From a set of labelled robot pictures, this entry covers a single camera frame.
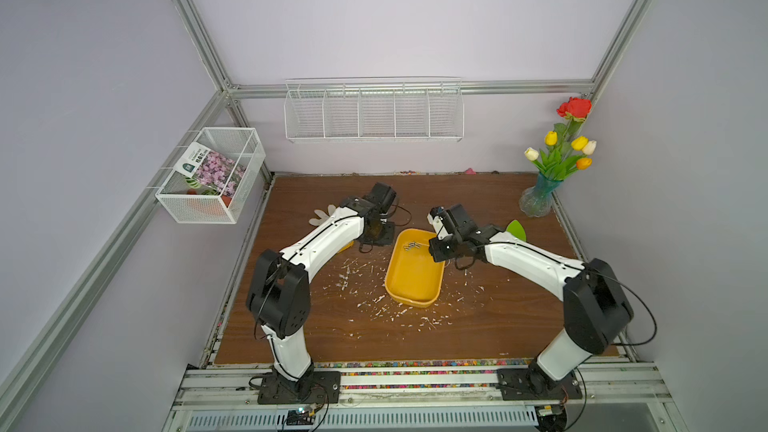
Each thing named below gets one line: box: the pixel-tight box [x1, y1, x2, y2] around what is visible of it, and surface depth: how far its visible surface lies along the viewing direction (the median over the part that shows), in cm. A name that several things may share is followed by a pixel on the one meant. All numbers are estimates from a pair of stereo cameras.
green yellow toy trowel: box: [506, 219, 526, 242], surface depth 107 cm
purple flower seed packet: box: [173, 142, 247, 198], surface depth 75 cm
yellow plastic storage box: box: [384, 228, 446, 307], surface depth 94 cm
